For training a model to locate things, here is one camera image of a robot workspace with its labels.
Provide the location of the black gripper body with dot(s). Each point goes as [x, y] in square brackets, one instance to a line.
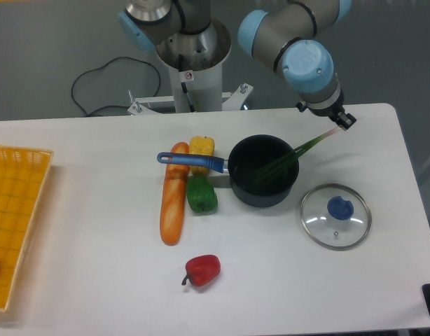
[331, 107]

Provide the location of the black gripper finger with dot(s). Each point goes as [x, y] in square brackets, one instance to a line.
[342, 119]

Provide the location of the green onion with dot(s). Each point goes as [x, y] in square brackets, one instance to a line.
[269, 173]

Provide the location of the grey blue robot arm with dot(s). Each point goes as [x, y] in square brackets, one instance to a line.
[284, 42]

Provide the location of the glass lid blue knob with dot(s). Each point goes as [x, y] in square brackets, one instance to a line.
[335, 216]

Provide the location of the green bell pepper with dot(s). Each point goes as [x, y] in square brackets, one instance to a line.
[201, 195]

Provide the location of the orange baguette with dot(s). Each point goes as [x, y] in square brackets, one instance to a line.
[173, 203]

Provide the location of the red bell pepper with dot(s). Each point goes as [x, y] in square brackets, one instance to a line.
[201, 270]

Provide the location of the yellow woven basket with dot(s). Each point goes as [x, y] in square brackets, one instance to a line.
[23, 173]

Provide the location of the dark pot blue handle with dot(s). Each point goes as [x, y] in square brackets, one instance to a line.
[245, 158]

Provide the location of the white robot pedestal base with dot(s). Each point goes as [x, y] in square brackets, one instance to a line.
[195, 67]

